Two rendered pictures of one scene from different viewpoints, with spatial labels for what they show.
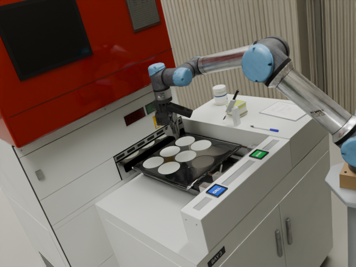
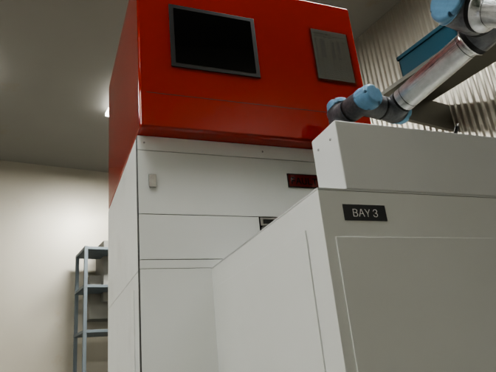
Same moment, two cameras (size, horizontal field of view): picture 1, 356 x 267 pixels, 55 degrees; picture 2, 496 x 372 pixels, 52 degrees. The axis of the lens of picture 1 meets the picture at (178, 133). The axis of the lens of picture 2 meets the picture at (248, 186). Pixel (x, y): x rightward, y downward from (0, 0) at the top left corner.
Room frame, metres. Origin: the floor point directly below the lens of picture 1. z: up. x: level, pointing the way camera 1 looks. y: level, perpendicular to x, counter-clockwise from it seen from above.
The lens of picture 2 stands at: (-0.03, -0.07, 0.52)
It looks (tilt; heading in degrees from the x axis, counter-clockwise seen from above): 21 degrees up; 16
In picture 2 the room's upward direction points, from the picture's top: 6 degrees counter-clockwise
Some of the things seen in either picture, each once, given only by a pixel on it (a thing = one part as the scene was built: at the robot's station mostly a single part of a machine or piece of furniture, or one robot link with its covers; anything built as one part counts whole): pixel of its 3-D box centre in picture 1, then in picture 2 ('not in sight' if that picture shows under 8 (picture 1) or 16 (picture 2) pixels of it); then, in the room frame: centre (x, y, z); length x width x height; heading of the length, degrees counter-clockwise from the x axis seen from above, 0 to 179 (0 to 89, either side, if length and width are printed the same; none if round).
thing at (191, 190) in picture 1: (179, 184); not in sight; (1.25, 0.05, 0.84); 0.50 x 0.02 x 0.03; 39
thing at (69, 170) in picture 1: (117, 143); (269, 204); (1.43, 0.28, 1.02); 0.81 x 0.03 x 0.40; 129
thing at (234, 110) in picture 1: (232, 110); not in sight; (1.45, -0.27, 1.03); 0.06 x 0.04 x 0.13; 39
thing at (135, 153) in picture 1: (153, 149); not in sight; (1.53, 0.13, 0.89); 0.44 x 0.02 x 0.10; 129
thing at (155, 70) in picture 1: (159, 77); (340, 116); (1.45, 0.02, 1.27); 0.09 x 0.08 x 0.11; 48
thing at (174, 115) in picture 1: (165, 110); not in sight; (1.45, 0.03, 1.11); 0.09 x 0.08 x 0.12; 71
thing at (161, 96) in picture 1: (162, 94); not in sight; (1.44, 0.02, 1.19); 0.08 x 0.08 x 0.05
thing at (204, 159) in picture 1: (185, 156); not in sight; (1.38, -0.01, 0.90); 0.34 x 0.34 x 0.01; 39
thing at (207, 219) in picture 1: (242, 187); (440, 171); (1.05, -0.19, 0.89); 0.55 x 0.09 x 0.14; 129
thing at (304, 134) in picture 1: (251, 124); not in sight; (1.54, -0.37, 0.89); 0.62 x 0.35 x 0.14; 39
